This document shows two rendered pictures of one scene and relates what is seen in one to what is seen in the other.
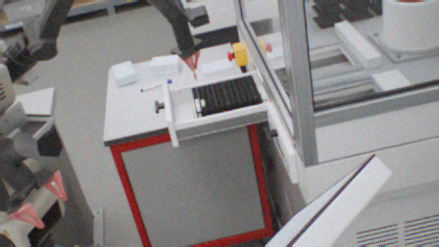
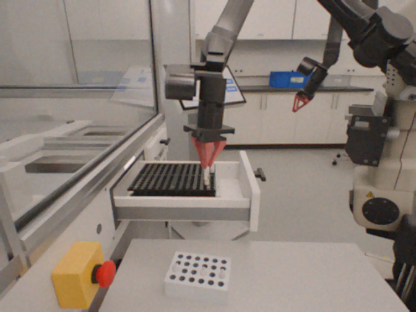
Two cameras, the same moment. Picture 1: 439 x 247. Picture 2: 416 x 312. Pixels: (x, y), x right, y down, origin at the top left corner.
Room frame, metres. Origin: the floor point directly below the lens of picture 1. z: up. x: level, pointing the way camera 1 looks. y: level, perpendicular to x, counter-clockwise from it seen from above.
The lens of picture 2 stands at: (2.28, 0.10, 1.19)
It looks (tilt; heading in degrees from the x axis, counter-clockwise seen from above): 21 degrees down; 184
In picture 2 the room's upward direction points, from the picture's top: straight up
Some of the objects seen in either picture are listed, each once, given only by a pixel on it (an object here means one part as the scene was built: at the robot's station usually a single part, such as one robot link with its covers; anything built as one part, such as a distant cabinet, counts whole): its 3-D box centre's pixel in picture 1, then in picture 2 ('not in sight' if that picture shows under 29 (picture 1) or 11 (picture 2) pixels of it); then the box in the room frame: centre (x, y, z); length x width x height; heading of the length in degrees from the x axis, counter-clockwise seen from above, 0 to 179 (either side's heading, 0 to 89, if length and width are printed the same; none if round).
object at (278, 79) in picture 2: not in sight; (292, 79); (-1.68, 1.12, 1.01); 0.61 x 0.41 x 0.22; 95
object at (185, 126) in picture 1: (229, 101); (174, 186); (1.65, -0.04, 0.86); 0.40 x 0.26 x 0.06; 92
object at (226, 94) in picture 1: (226, 100); (176, 184); (1.65, -0.03, 0.87); 0.22 x 0.18 x 0.06; 92
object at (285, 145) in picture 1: (281, 140); (158, 148); (1.34, -0.16, 0.87); 0.29 x 0.02 x 0.11; 2
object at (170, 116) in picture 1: (170, 112); (246, 184); (1.64, 0.17, 0.87); 0.29 x 0.02 x 0.11; 2
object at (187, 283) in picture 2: not in sight; (199, 275); (1.89, 0.06, 0.78); 0.12 x 0.08 x 0.04; 84
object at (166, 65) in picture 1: (166, 65); not in sight; (2.21, 0.20, 0.79); 0.13 x 0.09 x 0.05; 78
